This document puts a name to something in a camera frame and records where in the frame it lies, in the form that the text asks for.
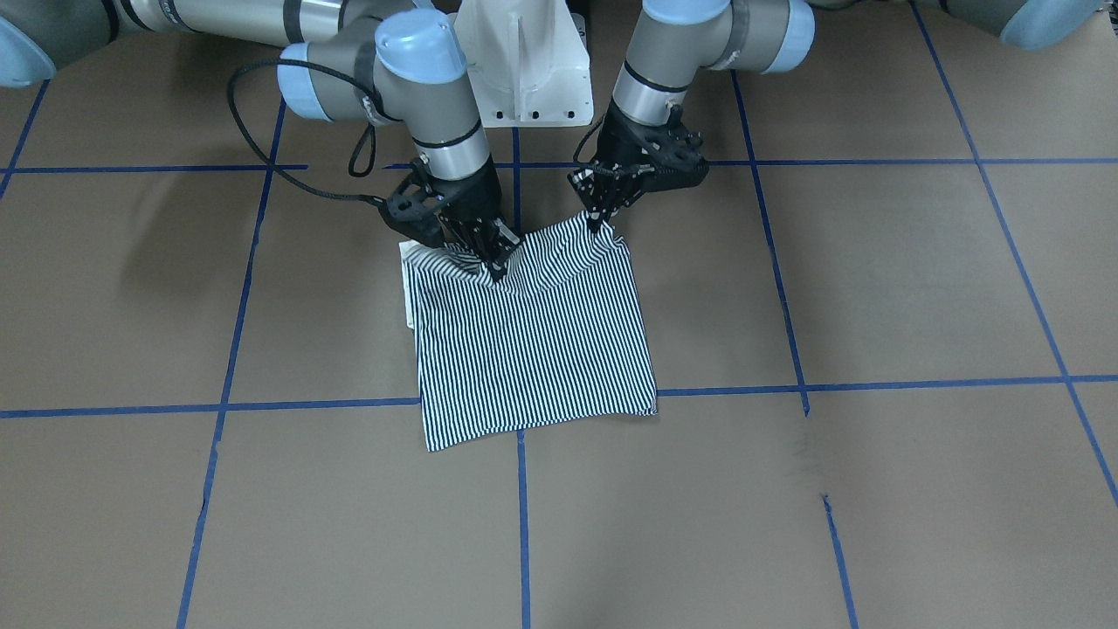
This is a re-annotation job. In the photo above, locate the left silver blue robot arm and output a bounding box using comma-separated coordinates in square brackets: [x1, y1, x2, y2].
[568, 1, 844, 232]

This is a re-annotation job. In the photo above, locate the blue white striped polo shirt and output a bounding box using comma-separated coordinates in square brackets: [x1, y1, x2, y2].
[400, 215, 659, 452]

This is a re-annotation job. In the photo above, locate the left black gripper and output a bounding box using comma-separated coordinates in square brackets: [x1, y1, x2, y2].
[568, 103, 710, 232]

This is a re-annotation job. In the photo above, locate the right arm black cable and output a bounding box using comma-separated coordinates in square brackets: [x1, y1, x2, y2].
[227, 59, 390, 207]

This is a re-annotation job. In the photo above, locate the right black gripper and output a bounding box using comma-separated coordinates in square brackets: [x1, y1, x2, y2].
[383, 161, 523, 282]

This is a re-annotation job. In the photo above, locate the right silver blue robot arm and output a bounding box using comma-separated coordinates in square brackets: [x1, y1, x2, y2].
[1, 1, 521, 280]

